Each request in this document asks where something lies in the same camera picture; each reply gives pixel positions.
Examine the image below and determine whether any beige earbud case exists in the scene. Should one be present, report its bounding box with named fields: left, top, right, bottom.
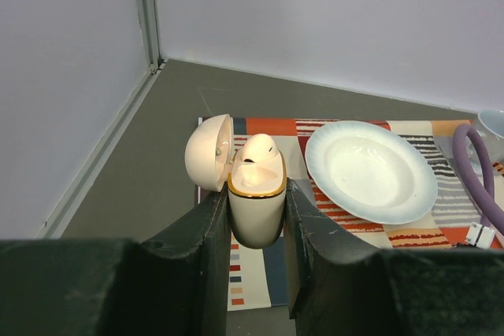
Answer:
left=184, top=114, right=287, bottom=249

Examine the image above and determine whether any light blue mug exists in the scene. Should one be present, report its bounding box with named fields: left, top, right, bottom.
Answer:
left=472, top=109, right=503, bottom=163

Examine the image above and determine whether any patchwork placemat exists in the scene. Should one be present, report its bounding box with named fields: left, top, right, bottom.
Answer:
left=228, top=117, right=480, bottom=311

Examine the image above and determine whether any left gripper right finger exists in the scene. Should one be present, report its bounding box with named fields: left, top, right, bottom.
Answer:
left=283, top=180, right=503, bottom=335

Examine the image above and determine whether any white earbud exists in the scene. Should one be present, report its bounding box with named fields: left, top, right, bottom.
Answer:
left=240, top=134, right=279, bottom=164

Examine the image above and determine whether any white paper plate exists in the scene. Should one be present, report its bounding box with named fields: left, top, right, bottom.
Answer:
left=305, top=120, right=438, bottom=225

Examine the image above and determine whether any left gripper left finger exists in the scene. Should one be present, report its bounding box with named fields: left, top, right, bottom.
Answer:
left=1, top=191, right=231, bottom=335

